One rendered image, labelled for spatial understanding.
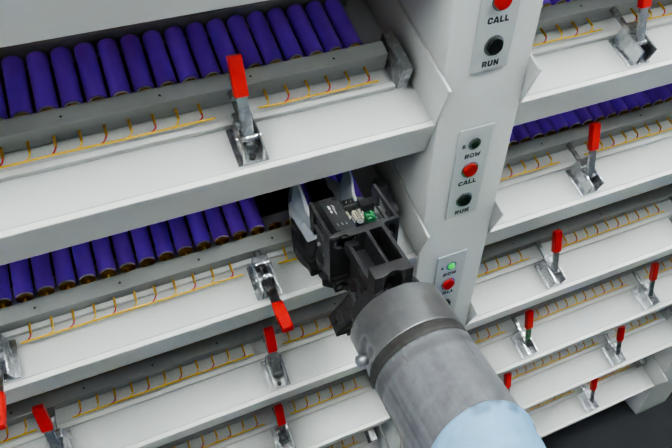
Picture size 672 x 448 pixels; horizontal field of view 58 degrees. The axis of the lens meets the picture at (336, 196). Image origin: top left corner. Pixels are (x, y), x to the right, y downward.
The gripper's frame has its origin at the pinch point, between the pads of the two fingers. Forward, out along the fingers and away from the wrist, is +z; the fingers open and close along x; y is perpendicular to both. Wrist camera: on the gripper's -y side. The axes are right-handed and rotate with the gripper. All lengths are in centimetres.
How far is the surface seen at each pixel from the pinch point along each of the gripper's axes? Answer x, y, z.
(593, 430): -67, -95, -6
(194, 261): 14.7, -2.1, -2.9
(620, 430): -74, -95, -9
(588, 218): -45.2, -20.1, -0.9
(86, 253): 24.9, -1.0, 1.6
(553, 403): -54, -79, -3
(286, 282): 5.8, -5.9, -6.4
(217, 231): 11.3, -1.5, -0.1
